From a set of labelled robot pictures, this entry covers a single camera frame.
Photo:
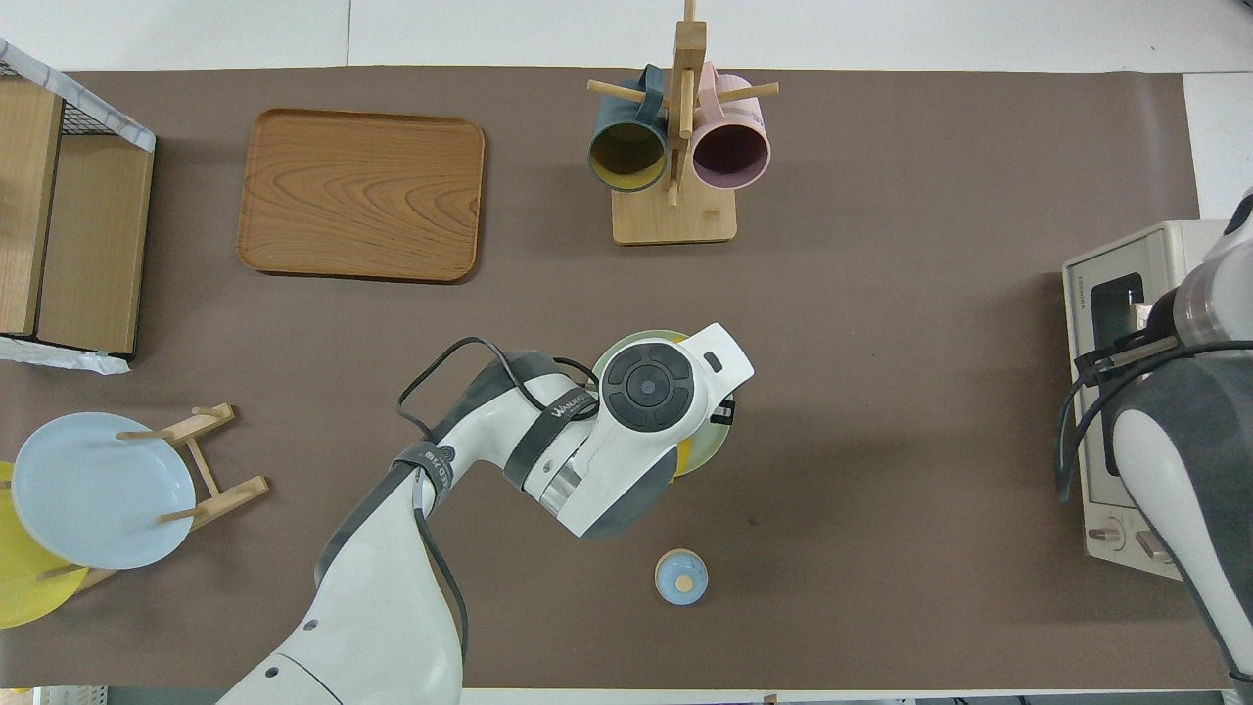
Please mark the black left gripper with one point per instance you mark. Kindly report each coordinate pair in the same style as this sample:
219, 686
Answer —
724, 411

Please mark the brown table mat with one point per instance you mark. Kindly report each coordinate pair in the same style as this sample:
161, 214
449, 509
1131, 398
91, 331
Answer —
881, 392

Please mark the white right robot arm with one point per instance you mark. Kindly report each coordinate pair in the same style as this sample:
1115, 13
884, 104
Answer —
1194, 470

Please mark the light blue plate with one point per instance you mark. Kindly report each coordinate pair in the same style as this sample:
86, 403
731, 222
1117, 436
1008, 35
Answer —
98, 490

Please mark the wooden plate rack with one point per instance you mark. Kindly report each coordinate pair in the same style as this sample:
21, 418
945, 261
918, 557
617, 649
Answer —
230, 494

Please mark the yellow plate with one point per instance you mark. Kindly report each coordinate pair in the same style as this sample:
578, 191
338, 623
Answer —
24, 587

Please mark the dark blue mug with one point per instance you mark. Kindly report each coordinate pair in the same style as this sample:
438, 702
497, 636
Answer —
626, 157

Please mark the wooden tray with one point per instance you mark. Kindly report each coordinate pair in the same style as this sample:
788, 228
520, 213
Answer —
362, 196

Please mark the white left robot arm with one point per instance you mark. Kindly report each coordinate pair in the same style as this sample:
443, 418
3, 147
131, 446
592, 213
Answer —
607, 441

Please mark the blue service bell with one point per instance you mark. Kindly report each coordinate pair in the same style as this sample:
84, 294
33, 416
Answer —
680, 578

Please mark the wooden mug tree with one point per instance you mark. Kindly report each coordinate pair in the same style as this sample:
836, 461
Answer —
675, 220

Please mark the pink mug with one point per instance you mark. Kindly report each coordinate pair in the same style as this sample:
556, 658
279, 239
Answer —
729, 157

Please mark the white toaster oven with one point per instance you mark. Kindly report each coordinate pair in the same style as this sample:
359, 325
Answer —
1175, 245

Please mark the light green plate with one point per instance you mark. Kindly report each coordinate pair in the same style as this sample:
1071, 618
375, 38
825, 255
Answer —
713, 448

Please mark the yellow corn cob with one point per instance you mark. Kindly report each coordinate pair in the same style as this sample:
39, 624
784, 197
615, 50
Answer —
685, 458

